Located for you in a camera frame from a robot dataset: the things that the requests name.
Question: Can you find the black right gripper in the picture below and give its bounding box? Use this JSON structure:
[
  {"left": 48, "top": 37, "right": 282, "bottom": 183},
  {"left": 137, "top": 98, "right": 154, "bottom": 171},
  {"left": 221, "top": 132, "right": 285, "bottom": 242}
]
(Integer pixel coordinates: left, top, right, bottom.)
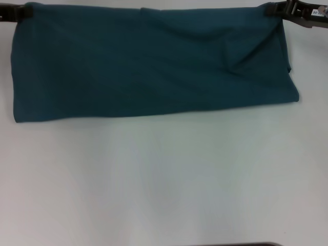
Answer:
[{"left": 266, "top": 0, "right": 328, "bottom": 30}]

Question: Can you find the teal FREE print t-shirt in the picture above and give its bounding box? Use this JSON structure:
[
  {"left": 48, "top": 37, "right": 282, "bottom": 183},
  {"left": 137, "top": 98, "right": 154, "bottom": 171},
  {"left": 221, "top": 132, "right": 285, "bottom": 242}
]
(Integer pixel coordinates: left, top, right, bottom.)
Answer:
[{"left": 10, "top": 2, "right": 300, "bottom": 124}]

